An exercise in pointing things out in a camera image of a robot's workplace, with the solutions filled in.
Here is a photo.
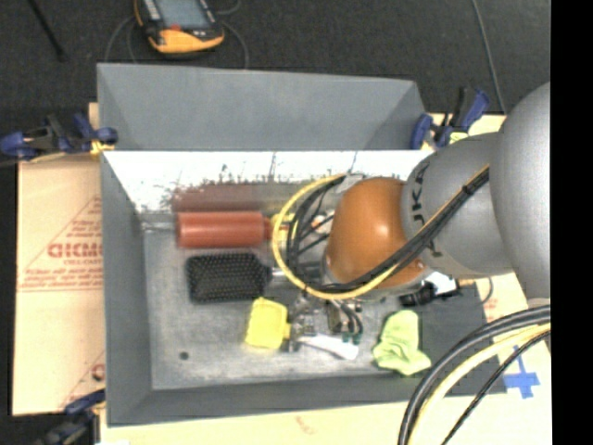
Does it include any white flat piece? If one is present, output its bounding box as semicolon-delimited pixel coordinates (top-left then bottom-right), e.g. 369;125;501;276
301;334;360;361

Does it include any yellow sponge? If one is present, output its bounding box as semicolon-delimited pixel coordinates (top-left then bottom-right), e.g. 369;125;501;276
244;296;293;350

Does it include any light green cloth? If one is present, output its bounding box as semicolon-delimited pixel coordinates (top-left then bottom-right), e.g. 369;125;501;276
372;309;434;377

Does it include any grey metal bin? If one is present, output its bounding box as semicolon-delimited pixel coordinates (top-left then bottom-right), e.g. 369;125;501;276
95;62;506;426

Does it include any black hairbrush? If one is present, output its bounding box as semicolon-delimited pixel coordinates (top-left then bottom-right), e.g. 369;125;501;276
184;251;297;305

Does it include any red plastic bottle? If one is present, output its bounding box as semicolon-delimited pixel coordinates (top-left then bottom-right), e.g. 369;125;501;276
174;210;275;249

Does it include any brown cardboard board red print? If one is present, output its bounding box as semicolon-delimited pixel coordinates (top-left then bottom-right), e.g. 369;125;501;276
11;155;107;416

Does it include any black cylinder on white bracket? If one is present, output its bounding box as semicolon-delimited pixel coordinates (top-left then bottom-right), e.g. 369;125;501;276
398;271;461;308

